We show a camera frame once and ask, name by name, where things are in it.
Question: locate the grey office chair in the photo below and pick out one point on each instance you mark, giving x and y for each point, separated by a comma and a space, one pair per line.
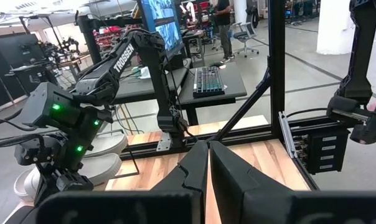
245, 34

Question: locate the person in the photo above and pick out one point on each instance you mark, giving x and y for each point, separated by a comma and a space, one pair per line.
223, 31

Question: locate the dark grey monitor desk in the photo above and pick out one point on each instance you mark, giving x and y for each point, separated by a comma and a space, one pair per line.
135, 88

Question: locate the monitor with blue screen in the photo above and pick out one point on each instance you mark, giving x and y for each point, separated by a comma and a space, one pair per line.
164, 31

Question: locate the black monitor stand pole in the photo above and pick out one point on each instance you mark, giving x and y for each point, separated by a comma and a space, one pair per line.
90, 40

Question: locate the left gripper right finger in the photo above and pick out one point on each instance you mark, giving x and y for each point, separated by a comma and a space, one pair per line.
228, 180

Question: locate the black display panel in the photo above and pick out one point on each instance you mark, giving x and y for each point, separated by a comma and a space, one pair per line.
20, 49

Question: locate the backlit computer keyboard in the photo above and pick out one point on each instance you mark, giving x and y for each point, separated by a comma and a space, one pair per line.
208, 82

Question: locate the white building column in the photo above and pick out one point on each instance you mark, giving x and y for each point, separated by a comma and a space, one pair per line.
335, 28

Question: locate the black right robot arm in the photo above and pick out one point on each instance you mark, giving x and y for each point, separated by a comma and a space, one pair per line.
122, 59

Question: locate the grey rubber slide sandal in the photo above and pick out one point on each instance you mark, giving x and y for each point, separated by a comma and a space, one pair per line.
111, 146
104, 168

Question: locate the black box with white labels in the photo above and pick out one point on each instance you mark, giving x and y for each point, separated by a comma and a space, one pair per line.
328, 152

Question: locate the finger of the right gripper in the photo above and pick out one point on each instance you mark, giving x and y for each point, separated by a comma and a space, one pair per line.
46, 194

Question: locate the dark grey keyboard desk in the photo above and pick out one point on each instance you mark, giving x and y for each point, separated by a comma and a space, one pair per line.
231, 87

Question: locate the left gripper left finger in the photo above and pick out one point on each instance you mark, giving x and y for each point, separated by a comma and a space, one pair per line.
197, 168

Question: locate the black aluminium rig frame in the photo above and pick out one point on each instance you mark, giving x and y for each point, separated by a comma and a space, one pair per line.
276, 62

